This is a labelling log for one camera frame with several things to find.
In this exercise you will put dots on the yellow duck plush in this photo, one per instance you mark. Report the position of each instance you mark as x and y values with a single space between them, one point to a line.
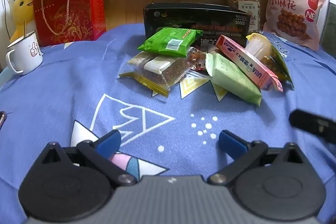
22 8

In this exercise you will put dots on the pink snack box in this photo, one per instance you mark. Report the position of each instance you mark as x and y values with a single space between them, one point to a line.
246 61

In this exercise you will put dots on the blue printed bed sheet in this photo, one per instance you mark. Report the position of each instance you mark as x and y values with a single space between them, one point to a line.
65 92

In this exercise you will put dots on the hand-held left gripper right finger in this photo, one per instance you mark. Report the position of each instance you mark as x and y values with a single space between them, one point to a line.
231 141

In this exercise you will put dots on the light green snack packet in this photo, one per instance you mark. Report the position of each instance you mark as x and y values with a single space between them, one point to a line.
233 79

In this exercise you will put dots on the yellow jelly cup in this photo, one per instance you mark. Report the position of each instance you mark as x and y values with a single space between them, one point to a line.
258 47

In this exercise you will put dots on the red snack wrapper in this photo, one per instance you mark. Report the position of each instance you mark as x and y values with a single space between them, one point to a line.
198 58

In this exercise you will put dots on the white enamel mug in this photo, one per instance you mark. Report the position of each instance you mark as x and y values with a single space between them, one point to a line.
27 53

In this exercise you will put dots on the bright green snack packet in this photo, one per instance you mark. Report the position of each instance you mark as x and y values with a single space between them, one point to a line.
162 40

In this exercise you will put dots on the pink snack bag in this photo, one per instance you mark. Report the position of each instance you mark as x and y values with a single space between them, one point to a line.
291 8

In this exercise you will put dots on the clear packet of brown cake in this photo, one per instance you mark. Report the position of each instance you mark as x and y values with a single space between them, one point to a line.
160 71

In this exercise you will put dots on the clear jar of nuts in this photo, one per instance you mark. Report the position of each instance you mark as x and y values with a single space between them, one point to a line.
242 1

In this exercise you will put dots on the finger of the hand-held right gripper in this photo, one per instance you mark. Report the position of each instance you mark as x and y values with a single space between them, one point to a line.
312 124

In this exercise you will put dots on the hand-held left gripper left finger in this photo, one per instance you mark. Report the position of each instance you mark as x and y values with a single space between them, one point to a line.
109 140

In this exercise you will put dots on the dark green snack bag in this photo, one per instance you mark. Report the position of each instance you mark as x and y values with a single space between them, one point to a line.
282 66

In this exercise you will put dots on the black cardboard box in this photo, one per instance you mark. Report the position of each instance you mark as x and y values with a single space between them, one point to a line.
207 18

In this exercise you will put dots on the dark object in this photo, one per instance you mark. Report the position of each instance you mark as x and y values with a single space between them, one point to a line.
2 120

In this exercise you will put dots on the red gift bag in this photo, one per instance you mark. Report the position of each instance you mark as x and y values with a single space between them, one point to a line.
76 11

